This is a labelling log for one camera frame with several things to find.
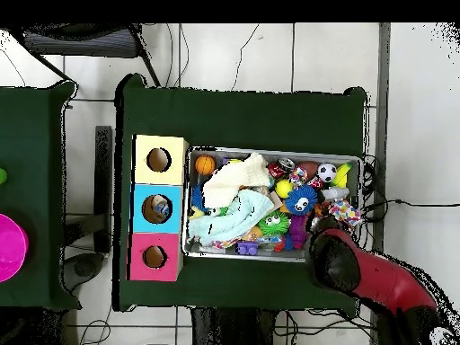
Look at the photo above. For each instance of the cream waffle cloth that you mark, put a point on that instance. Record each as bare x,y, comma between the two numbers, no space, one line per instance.
233,179

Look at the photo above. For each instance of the crushed clear plastic bottle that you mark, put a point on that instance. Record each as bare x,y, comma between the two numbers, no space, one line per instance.
161,208

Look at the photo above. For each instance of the grey crushed bottle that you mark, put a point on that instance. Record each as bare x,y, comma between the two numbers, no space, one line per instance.
334,194

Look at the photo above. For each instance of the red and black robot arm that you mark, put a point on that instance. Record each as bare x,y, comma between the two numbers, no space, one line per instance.
388,280

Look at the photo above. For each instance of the wooden box with three holes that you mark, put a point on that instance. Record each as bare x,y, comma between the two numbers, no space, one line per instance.
169,176

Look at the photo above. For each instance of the shallow silver mesh bin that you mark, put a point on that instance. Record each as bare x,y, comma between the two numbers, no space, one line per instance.
273,257

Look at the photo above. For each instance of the mint green waffle cloth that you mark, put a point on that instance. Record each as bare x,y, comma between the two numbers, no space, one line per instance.
233,222

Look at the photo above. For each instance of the blue spiky toy big eyes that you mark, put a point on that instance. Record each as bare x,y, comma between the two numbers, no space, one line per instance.
197,199

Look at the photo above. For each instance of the small orange basketball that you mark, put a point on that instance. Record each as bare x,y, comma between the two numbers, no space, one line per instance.
205,165

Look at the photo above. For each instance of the green spiky toy with eyes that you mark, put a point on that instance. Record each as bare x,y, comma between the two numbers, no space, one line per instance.
264,227

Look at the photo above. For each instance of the dark green table cloth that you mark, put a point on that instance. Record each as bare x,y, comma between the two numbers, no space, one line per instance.
32,143
233,118

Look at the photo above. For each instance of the blue spiky toy small eyes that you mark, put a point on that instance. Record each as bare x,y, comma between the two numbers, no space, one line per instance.
309,193

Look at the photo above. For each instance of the purple knobbly toy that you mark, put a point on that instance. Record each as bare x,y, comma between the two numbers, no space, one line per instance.
298,233

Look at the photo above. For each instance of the small soccer ball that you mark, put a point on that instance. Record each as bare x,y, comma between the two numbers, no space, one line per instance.
327,172

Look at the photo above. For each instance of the polka dot cloth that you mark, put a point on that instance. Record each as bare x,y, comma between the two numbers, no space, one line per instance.
343,212

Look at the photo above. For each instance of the black flat panel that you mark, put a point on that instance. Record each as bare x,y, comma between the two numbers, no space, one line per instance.
103,179

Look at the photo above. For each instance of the grey oval stand base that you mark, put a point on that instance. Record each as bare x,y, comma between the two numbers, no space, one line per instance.
84,267

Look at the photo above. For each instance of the black chair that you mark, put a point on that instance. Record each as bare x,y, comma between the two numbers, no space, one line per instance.
79,45

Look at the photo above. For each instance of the pink round bowl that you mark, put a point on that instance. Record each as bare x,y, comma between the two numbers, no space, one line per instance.
10,248

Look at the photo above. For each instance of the small green object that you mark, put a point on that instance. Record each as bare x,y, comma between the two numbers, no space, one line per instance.
2,176

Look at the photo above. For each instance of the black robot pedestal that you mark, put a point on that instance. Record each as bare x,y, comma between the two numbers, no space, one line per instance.
233,330

